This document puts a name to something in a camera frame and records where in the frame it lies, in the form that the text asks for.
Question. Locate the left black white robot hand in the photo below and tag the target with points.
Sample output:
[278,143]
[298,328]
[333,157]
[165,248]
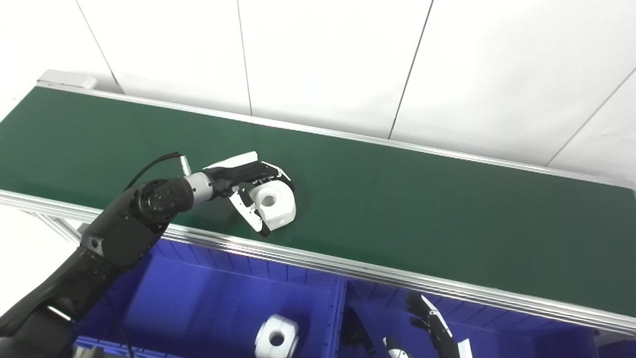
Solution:
[233,174]

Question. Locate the green conveyor belt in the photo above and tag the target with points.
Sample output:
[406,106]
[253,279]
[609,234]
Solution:
[397,199]

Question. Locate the aluminium conveyor support leg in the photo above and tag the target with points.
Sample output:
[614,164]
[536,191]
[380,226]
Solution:
[59,226]

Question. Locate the grey conveyor end housing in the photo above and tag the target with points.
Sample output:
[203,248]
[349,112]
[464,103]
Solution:
[67,79]

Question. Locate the black angular part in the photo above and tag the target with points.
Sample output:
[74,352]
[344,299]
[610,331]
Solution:
[355,328]

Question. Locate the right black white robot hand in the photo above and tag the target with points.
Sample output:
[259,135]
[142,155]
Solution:
[439,333]

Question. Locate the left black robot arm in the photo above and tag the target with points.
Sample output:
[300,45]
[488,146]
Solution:
[114,233]

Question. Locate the white round part with hole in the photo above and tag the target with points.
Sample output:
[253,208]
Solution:
[276,206]
[277,337]

